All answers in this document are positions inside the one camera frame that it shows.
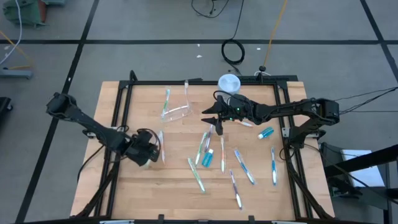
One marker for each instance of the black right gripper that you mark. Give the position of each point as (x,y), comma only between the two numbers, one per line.
(237,109)

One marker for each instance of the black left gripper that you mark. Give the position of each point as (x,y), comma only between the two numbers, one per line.
(141,149)

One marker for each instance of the teal toothbrush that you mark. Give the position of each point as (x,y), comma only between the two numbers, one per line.
(148,163)

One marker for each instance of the pale orange white toothbrush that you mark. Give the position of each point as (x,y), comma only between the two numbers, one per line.
(247,124)

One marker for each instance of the green toothbrush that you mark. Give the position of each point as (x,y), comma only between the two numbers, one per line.
(201,148)
(196,175)
(166,101)

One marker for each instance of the clear plastic cup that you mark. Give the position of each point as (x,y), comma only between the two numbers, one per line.
(180,113)

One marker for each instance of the blue toothbrush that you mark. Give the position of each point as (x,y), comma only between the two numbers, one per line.
(244,166)
(274,168)

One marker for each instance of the purple toothbrush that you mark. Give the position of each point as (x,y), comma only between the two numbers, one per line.
(235,189)
(208,140)

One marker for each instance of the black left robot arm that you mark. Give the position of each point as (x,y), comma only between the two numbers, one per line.
(90,124)

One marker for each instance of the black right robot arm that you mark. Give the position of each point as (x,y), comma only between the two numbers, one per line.
(295,109)

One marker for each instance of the white green wipes canister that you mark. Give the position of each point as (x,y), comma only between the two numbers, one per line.
(229,83)

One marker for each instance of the black equipment stand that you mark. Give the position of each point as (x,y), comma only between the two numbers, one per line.
(342,189)

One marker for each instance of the grey blue floor bar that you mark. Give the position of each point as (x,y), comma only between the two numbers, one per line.
(15,74)

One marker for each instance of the black slanted beam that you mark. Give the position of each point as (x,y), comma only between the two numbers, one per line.
(360,161)

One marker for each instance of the white box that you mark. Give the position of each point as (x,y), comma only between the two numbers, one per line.
(370,175)

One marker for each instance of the green bag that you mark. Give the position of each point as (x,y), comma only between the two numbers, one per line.
(25,12)

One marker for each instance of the black ball mount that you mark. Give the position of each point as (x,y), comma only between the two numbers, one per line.
(262,68)

